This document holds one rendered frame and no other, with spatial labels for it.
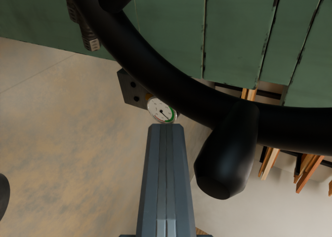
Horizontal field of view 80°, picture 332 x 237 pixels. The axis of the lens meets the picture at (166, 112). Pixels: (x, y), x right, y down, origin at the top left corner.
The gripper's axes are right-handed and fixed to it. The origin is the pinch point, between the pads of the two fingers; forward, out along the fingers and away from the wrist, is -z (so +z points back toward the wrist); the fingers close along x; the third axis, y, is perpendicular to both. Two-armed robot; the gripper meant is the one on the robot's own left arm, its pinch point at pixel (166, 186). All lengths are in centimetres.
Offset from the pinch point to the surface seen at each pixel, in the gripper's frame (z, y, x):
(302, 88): -18.6, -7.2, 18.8
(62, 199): -48, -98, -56
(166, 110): -22.7, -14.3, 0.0
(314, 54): -18.7, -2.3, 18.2
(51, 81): -69, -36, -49
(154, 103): -23.8, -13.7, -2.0
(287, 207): -139, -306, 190
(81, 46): -41.1, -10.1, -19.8
